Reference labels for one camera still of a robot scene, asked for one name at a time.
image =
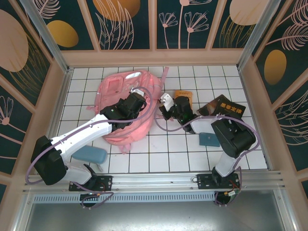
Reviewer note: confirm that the blue pencil case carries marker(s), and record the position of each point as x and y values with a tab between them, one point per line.
93	155

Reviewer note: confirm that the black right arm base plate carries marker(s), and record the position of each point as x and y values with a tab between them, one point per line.
204	181

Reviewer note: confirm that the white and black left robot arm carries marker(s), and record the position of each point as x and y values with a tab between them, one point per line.
81	134

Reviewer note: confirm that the aluminium frame post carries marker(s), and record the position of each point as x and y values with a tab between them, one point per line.
257	33
48	38

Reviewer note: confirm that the grey metal sheet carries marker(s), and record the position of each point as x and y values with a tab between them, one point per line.
154	217

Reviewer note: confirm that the aluminium mounting rail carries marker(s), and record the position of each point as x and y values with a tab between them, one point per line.
154	181

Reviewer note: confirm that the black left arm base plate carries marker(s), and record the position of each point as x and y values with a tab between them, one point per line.
106	183

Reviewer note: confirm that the pink student backpack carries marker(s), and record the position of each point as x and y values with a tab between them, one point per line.
113	81

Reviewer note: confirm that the orange booklet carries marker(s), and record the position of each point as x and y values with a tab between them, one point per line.
184	93

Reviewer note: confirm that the black book with Chinese title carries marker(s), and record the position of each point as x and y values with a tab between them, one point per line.
232	107

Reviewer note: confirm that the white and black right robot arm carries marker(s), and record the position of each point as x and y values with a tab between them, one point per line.
233	139

